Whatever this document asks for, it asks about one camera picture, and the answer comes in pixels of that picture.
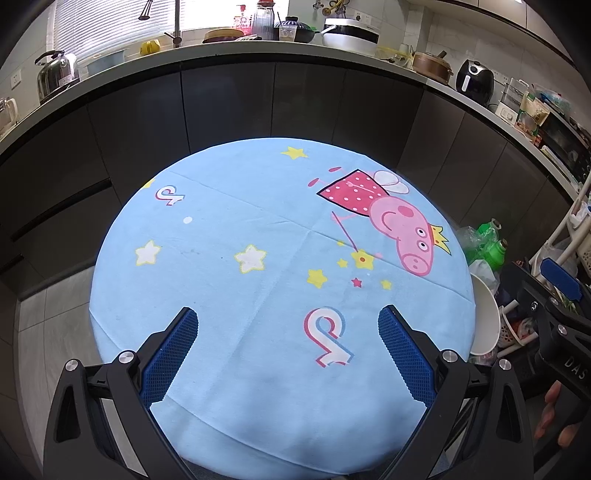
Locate white plastic basket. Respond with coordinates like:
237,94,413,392
499,300,541,356

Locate white storage rack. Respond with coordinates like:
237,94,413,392
529,171,591,278

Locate glass jug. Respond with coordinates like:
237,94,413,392
0,97,19,132

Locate steel faucet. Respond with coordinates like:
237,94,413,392
139,0,183,47

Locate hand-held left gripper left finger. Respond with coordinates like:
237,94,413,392
43,307,199,480

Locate upper wall cabinets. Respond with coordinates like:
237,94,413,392
478,0,591,65

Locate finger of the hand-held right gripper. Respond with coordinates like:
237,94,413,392
519,277,568,342
541,257,581,301

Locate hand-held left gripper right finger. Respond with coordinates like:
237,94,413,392
378,305,548,480

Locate steel kettle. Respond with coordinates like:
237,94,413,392
35,50,80,103

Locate white waste bin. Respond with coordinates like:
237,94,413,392
468,272,504,356

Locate dark base cabinets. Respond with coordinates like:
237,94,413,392
0,58,591,305

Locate crumpled clear plastic bag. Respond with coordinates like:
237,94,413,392
457,225,485,264

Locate grey kitchen countertop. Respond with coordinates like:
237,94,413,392
0,39,591,204

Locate white stacked steamer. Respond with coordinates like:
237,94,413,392
501,78,529,121

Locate black air fryer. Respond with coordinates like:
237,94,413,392
456,59,495,106

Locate clear jar with red lid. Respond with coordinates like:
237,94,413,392
250,0,277,40

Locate dark blue clay pot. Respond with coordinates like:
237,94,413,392
274,16,319,44

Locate blue printed tablecloth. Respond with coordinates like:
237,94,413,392
89,137,476,478

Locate black countertop oven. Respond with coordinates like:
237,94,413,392
538,111,591,185

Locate pale blue basin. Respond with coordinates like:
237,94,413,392
85,50,126,75

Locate orange pot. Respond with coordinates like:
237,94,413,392
203,28,245,44

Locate snack bags on counter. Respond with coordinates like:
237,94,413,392
515,92,550,139

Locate white rice cooker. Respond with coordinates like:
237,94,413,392
321,17,382,51

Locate white window blind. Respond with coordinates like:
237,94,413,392
51,0,289,44

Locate person's right hand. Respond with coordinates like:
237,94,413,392
534,382,581,448

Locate brown lidded pot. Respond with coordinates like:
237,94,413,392
412,50,453,84

